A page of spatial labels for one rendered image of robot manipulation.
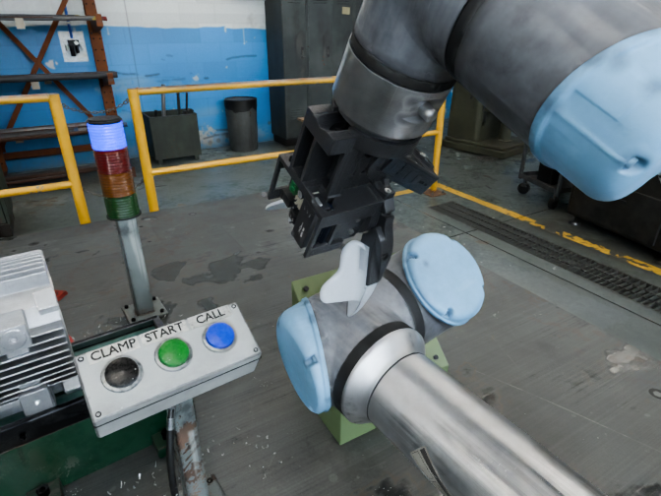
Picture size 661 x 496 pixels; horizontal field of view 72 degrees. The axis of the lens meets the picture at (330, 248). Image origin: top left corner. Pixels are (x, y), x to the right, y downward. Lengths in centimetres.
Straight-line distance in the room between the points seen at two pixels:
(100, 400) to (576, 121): 43
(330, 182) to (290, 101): 546
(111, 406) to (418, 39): 40
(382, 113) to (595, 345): 83
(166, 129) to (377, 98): 507
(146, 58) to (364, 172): 541
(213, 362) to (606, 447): 60
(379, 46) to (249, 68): 578
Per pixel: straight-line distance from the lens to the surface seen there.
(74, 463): 77
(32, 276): 64
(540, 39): 23
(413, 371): 45
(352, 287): 43
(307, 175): 35
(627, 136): 22
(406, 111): 30
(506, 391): 88
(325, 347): 46
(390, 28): 28
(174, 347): 50
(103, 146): 93
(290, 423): 78
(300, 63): 582
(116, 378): 49
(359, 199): 36
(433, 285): 53
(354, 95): 31
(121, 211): 96
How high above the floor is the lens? 137
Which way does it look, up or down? 26 degrees down
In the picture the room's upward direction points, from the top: straight up
